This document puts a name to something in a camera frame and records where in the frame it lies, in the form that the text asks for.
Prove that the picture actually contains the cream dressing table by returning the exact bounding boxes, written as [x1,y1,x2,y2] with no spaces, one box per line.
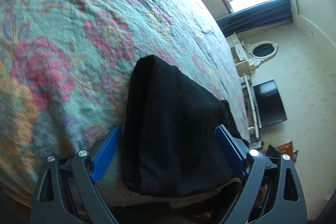
[226,32,257,79]

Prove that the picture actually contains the brown wooden furniture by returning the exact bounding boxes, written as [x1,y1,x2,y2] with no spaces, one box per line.
[266,141,299,162]

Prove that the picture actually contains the white oval vanity mirror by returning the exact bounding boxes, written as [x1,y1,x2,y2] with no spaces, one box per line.
[248,40,279,67]

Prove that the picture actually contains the black studded pants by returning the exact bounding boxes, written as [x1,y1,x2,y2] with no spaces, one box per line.
[121,55,250,199]

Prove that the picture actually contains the floral bed blanket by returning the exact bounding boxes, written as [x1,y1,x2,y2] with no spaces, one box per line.
[0,0,250,209]

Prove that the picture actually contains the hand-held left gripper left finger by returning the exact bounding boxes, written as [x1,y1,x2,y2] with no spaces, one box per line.
[31,126,122,224]

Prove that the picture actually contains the dark blue curtain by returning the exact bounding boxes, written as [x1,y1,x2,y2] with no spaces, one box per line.
[217,0,293,36]

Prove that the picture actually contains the white television stand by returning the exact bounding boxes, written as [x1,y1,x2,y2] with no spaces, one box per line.
[240,74,263,149]

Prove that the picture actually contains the black flat television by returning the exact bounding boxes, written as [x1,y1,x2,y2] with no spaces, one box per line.
[252,80,288,129]

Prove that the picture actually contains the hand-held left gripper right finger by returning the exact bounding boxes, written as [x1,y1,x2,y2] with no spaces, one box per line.
[215,125,307,224]

